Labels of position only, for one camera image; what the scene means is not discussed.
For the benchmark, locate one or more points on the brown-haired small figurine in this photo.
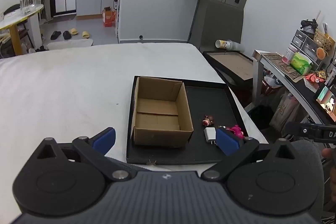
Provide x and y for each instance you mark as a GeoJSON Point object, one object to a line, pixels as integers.
{"type": "Point", "coordinates": [208, 120]}

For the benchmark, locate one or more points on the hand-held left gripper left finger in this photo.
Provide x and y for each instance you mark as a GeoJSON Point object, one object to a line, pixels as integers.
{"type": "Point", "coordinates": [105, 138]}

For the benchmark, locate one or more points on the white charger plug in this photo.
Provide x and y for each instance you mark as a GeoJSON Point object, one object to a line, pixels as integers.
{"type": "Point", "coordinates": [210, 136]}

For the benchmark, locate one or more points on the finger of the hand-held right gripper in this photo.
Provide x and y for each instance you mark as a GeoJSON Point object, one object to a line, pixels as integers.
{"type": "Point", "coordinates": [302, 130]}

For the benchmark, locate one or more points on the orange cardboard box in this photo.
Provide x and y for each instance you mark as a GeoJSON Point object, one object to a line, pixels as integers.
{"type": "Point", "coordinates": [108, 16]}

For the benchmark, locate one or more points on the stack of paper cups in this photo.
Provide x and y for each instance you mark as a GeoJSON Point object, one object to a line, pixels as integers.
{"type": "Point", "coordinates": [227, 44]}

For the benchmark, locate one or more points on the white floor mat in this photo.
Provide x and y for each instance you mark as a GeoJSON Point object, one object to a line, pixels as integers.
{"type": "Point", "coordinates": [69, 43]}

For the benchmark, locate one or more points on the phone with lit screen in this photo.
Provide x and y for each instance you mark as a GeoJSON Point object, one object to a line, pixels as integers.
{"type": "Point", "coordinates": [326, 103]}

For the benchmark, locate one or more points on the dark spray bottle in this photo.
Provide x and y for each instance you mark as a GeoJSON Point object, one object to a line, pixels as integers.
{"type": "Point", "coordinates": [115, 1]}

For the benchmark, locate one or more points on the woven basket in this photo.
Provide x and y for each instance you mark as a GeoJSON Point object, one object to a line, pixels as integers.
{"type": "Point", "coordinates": [324, 39]}

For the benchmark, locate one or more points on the brown paper bag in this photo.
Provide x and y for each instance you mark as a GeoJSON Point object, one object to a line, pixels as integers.
{"type": "Point", "coordinates": [284, 111]}

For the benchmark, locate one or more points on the red plush toy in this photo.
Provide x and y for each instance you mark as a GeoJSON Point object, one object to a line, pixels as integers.
{"type": "Point", "coordinates": [313, 78]}

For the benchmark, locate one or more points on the black shallow tray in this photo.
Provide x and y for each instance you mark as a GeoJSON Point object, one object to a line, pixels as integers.
{"type": "Point", "coordinates": [210, 100]}

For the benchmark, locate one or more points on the pink plastic toy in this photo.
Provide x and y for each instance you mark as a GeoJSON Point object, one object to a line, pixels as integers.
{"type": "Point", "coordinates": [237, 130]}

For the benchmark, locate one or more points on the brown cardboard box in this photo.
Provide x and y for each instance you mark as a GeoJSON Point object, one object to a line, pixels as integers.
{"type": "Point", "coordinates": [160, 108]}

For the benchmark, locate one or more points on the pink-capped bottle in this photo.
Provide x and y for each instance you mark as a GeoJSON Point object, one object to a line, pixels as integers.
{"type": "Point", "coordinates": [288, 54]}

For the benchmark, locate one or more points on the round table with yellow legs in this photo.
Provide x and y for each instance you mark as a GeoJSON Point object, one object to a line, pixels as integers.
{"type": "Point", "coordinates": [15, 16]}

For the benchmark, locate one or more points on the grey metal desk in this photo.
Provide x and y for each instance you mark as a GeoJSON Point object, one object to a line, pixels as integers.
{"type": "Point", "coordinates": [296, 85]}

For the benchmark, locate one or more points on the black slipper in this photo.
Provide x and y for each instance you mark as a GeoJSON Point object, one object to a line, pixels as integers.
{"type": "Point", "coordinates": [55, 35]}
{"type": "Point", "coordinates": [67, 35]}

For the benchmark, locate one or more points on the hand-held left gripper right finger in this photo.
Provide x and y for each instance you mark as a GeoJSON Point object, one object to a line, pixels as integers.
{"type": "Point", "coordinates": [227, 141]}

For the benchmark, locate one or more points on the black-framed cardboard panel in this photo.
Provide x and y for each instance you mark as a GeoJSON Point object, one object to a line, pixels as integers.
{"type": "Point", "coordinates": [231, 64]}

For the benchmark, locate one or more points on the green tissue pack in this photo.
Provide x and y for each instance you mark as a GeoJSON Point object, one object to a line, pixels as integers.
{"type": "Point", "coordinates": [300, 62]}

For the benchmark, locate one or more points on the grey drawer organizer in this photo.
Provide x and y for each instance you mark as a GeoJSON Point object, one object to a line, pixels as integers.
{"type": "Point", "coordinates": [305, 43]}

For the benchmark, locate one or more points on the grey door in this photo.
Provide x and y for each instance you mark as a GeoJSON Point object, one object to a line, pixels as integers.
{"type": "Point", "coordinates": [223, 19]}

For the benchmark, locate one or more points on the person's right hand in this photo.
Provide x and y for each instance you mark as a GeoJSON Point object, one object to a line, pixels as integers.
{"type": "Point", "coordinates": [329, 154]}

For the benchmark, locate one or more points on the black bin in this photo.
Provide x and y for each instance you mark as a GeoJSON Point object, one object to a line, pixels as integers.
{"type": "Point", "coordinates": [260, 115]}

